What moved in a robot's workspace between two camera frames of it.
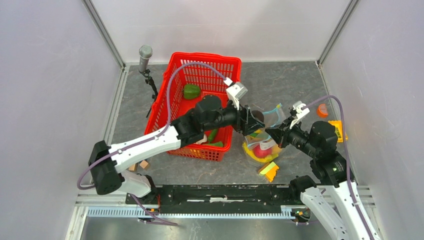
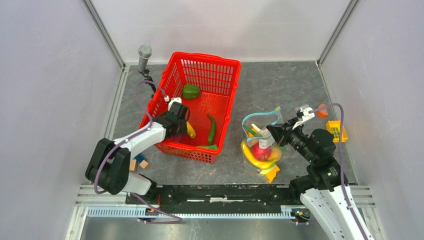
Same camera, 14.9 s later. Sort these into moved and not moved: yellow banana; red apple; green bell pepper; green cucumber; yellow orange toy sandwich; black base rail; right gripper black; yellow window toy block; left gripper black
Moved: yellow banana; left gripper black; green cucumber
Not moved: yellow window toy block; green bell pepper; black base rail; red apple; yellow orange toy sandwich; right gripper black
